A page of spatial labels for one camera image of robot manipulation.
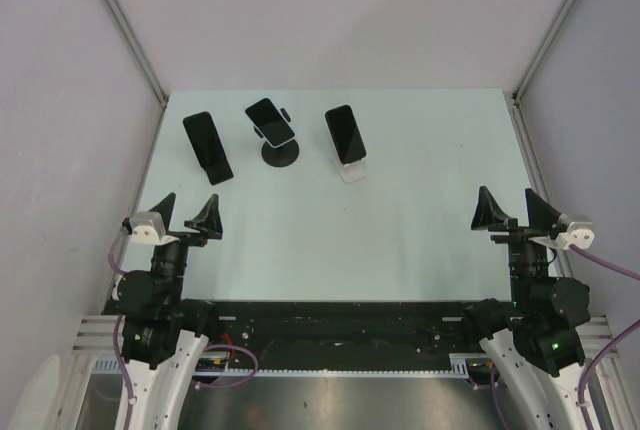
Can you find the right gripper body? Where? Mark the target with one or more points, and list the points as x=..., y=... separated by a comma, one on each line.
x=516, y=235

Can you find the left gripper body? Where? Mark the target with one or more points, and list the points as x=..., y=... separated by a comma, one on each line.
x=189, y=239

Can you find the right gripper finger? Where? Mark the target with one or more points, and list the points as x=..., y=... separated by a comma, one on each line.
x=488, y=215
x=541, y=215

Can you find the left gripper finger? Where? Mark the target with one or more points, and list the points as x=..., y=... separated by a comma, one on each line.
x=208, y=221
x=156, y=221

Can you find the black phone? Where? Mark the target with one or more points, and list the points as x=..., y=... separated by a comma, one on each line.
x=204, y=138
x=345, y=134

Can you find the black round-base clamp stand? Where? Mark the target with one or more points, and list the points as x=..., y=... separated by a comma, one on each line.
x=282, y=156

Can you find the white folding phone stand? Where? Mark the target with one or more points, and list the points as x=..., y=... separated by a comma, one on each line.
x=352, y=172

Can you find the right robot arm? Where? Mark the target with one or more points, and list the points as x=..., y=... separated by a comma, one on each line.
x=534, y=344

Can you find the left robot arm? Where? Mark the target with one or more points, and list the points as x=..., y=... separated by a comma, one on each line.
x=159, y=335

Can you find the black folding phone stand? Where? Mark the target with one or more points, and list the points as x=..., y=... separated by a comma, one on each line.
x=217, y=168

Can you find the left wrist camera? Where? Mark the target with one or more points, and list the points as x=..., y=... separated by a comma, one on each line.
x=133, y=230

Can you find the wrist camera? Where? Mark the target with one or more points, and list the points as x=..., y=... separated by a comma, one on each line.
x=572, y=231
x=133, y=230

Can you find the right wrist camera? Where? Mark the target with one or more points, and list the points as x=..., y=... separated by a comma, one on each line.
x=572, y=231

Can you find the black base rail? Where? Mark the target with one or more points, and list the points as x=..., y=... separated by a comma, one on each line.
x=337, y=336

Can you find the left aluminium corner post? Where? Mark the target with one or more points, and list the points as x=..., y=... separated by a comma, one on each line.
x=133, y=45

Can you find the aluminium corner post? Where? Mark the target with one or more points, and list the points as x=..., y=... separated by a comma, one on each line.
x=133, y=45
x=551, y=34

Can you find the right aluminium corner post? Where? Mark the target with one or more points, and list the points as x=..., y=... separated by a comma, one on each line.
x=551, y=34

